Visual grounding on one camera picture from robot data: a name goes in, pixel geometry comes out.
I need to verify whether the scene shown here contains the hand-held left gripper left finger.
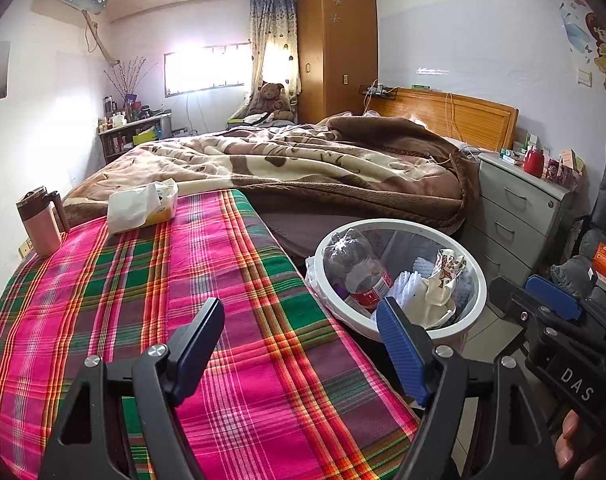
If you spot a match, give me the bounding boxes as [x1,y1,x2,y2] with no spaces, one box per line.
[38,297,225,480]

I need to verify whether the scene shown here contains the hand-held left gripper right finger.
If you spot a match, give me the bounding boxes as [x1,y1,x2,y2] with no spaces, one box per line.
[375,296,559,480]

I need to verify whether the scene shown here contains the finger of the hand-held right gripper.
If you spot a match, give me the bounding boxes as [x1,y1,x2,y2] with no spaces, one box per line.
[526,275,606,343]
[488,276,559,333]

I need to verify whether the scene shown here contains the white trash bin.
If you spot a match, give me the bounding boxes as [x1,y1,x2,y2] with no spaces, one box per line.
[314,219,488,345]

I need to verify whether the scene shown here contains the printed carton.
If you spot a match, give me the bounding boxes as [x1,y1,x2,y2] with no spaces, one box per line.
[433,249,468,286]

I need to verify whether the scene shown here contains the clear plastic bottle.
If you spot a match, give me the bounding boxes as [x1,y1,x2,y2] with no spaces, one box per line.
[323,228,395,317]

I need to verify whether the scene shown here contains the person's right hand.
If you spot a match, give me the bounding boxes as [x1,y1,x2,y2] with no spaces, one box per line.
[556,410,582,471]

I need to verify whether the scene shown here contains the pink green plaid cloth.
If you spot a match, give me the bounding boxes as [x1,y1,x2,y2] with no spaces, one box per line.
[0,189,421,480]

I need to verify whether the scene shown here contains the grey drawer nightstand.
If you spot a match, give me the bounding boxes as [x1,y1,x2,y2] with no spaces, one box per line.
[466,152,576,287]

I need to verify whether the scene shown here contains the printed boxes on nightstand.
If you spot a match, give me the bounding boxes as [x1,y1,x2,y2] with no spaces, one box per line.
[546,149,585,187]

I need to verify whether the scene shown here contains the red jar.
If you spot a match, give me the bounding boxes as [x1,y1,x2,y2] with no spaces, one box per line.
[524,146,544,178]

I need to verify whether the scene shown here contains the bed mattress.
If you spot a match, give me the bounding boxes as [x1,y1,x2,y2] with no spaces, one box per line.
[258,204,465,262]

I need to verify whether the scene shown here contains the white yellow tissue pack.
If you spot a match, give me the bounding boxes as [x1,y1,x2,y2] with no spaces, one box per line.
[107,178,179,235]

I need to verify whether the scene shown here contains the wooden headboard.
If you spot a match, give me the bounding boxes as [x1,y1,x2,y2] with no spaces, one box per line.
[370,87,519,153]

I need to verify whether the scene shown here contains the pink mug with brown lid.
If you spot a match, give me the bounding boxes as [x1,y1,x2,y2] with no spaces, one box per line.
[16,186,70,258]

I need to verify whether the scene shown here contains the brown patterned blanket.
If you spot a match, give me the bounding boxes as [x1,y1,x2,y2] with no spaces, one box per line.
[63,115,481,234]

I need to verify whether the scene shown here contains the shelf with bottles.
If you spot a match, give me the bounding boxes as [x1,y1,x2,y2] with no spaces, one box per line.
[98,109,174,163]

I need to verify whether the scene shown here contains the green pillow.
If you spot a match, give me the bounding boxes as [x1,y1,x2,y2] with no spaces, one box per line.
[227,112,274,129]

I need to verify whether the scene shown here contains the brown teddy bear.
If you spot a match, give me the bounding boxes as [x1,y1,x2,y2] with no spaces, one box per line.
[255,81,295,122]

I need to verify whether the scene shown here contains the window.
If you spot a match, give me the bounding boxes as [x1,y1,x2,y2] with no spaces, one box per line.
[164,45,251,97]

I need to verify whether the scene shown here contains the dry branches in vase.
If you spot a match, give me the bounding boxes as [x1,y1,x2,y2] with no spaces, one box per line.
[104,57,159,99]

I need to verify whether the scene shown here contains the wooden wardrobe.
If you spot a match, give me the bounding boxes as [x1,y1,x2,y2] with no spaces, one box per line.
[297,0,380,124]

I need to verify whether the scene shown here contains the patterned curtain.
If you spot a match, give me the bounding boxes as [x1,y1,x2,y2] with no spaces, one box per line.
[248,0,302,111]

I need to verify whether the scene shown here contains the air conditioner pipe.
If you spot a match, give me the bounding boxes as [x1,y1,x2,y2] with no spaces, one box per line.
[83,10,124,67]

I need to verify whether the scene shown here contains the cartoon girl wall sticker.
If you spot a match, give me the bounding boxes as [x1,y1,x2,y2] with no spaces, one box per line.
[558,10,606,97]

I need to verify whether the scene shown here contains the wall rack with power strip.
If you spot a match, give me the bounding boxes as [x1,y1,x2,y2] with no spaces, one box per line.
[355,82,399,99]

